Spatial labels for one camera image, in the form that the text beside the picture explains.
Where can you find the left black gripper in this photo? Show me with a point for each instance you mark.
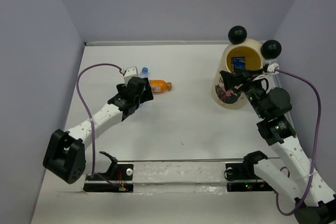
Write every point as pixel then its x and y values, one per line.
pixel 146 95

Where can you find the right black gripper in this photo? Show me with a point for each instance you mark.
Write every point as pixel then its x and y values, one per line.
pixel 231 79

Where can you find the upright-lying blue label water bottle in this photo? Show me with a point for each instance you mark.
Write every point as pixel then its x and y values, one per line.
pixel 144 73

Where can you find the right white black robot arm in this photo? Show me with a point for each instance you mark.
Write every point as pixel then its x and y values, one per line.
pixel 314 200

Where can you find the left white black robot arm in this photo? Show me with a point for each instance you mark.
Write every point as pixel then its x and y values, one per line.
pixel 71 153

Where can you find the cream bin with black ears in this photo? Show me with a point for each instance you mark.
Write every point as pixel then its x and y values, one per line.
pixel 241 53

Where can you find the orange juice bottle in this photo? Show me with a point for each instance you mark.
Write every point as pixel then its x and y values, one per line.
pixel 160 86

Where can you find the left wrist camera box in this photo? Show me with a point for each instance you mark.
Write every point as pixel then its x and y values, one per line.
pixel 129 73

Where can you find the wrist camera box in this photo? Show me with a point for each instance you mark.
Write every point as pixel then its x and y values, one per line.
pixel 129 73
pixel 269 69

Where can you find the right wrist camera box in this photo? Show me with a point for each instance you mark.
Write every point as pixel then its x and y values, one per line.
pixel 269 69

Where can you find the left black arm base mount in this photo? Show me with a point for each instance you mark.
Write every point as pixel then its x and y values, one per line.
pixel 117 179

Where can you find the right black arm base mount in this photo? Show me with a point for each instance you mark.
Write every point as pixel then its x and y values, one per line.
pixel 240 181

